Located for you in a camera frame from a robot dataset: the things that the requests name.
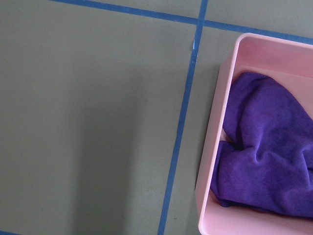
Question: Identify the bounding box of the pink plastic bin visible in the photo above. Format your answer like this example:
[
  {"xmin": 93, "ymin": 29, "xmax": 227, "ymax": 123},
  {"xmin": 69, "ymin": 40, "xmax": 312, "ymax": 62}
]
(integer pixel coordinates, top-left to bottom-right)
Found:
[{"xmin": 195, "ymin": 33, "xmax": 313, "ymax": 235}]

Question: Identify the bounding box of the purple cloth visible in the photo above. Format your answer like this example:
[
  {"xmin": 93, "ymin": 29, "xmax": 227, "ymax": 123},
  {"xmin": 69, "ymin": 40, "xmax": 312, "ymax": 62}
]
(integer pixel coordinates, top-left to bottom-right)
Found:
[{"xmin": 211, "ymin": 72, "xmax": 313, "ymax": 218}]

